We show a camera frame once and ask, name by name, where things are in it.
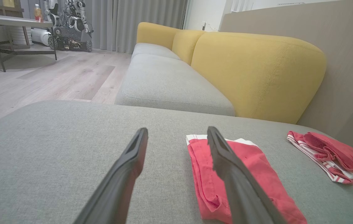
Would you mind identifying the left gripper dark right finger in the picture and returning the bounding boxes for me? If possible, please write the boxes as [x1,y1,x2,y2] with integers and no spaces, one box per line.
[207,126,287,224]

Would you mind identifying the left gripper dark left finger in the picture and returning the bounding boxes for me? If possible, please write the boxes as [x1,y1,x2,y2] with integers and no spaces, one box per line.
[74,128,149,224]

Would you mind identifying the red shirt with white trim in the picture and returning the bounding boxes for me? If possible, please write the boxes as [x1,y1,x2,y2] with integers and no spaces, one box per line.
[186,134,308,224]

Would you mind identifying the large grey sofa ottoman cushion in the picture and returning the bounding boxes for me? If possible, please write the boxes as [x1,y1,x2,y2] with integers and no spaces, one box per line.
[0,100,353,224]

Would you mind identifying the red mesh garment white stripes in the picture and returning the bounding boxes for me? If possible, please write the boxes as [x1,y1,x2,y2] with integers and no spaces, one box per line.
[287,131,353,185]

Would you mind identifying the grey sofa seat cushion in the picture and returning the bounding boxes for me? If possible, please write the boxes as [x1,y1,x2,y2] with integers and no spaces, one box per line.
[131,43,181,61]
[114,54,235,116]

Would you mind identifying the large yellow sofa back cushion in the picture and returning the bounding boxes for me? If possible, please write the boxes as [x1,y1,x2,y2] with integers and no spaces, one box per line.
[191,31,327,124]

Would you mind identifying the small yellow sofa back cushion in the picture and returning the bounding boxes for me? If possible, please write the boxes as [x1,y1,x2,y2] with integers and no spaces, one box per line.
[136,22,180,50]
[172,29,206,66]

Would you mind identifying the white grey wheeled robot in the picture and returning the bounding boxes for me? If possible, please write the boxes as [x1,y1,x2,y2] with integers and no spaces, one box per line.
[43,0,94,53]

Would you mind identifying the grey curtain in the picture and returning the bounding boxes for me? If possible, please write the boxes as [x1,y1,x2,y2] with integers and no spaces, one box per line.
[85,0,189,54]

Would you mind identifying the white rounded appliance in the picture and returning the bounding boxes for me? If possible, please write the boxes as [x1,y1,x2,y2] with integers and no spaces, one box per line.
[31,28,52,46]

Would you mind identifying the white ribbed cylinder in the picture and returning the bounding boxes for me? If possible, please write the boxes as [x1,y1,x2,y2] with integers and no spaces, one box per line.
[8,26,32,45]

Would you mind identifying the grey table with black legs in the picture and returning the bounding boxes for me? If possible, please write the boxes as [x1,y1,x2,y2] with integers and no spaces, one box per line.
[0,14,58,72]

